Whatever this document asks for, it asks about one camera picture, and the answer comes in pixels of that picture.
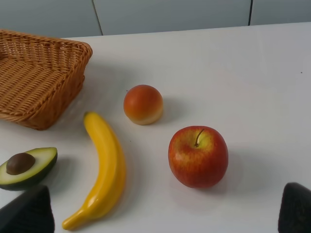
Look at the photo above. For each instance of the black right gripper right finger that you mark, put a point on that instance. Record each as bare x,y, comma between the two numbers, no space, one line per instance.
295,210

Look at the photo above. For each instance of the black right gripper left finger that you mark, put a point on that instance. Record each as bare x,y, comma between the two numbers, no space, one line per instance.
30,212

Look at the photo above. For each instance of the halved avocado with pit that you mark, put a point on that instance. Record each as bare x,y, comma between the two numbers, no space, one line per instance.
26,169

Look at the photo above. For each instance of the orange peach fruit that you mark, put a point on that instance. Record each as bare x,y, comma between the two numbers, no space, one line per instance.
143,104

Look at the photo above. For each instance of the red apple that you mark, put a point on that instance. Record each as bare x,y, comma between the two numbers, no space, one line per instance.
198,156

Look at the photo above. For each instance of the brown wicker basket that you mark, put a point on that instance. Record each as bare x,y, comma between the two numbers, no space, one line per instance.
39,77

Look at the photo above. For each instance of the yellow plastic banana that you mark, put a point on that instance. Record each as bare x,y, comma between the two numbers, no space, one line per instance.
110,182

